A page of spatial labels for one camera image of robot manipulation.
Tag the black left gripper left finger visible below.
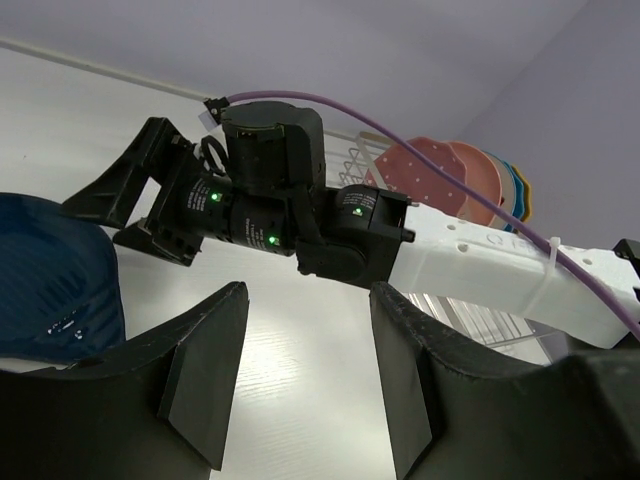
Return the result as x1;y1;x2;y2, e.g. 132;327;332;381
1;282;249;479

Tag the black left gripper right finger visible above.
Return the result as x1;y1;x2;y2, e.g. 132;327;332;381
370;283;639;479

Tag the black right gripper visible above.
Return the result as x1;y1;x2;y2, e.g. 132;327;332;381
61;101;326;266

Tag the dark blue ribbed plate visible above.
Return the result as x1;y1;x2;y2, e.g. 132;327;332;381
1;193;126;364

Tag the light blue dotted plate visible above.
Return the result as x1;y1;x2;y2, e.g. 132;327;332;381
503;161;525;220

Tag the white watermelon pattern plate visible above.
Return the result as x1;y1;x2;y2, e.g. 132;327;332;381
484;152;516;231

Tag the yellow white-dotted plate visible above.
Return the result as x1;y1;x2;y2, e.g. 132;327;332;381
512;165;533;223

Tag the pink and cream plate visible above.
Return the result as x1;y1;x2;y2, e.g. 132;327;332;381
449;141;502;226

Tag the pink white-dotted plate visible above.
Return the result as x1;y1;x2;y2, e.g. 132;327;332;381
374;137;467;218

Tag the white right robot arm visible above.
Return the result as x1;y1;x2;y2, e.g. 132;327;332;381
62;92;639;349

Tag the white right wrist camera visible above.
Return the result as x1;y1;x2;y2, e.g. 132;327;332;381
198;97;230;132

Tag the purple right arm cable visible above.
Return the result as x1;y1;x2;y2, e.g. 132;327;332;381
219;89;640;341

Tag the metal wire dish rack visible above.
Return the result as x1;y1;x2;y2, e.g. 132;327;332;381
325;130;568;364

